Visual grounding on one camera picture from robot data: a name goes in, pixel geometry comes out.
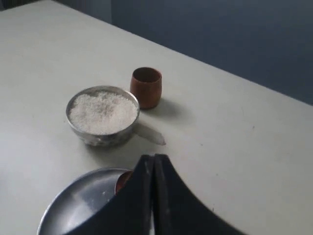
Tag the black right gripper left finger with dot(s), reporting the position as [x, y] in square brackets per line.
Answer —
[129, 211]

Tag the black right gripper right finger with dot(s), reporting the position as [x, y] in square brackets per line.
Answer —
[176, 210]

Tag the dark red wooden spoon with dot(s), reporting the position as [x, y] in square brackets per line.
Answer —
[122, 180]

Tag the steel bowl of rice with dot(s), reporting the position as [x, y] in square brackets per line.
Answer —
[103, 115]

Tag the round steel plate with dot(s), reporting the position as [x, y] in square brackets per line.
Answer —
[80, 200]

